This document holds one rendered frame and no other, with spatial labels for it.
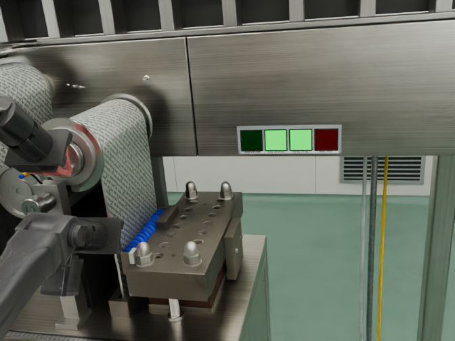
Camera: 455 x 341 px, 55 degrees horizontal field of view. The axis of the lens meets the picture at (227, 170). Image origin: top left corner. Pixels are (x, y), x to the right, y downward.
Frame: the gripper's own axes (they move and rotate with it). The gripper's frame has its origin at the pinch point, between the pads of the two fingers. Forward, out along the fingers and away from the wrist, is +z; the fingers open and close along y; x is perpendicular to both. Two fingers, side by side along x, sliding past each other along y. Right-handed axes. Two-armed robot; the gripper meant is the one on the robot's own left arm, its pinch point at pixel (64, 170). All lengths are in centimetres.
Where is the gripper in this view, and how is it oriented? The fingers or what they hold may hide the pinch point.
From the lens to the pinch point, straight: 85.2
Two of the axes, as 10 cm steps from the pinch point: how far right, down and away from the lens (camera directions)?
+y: 9.8, -0.1, -1.8
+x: 0.7, -9.0, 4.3
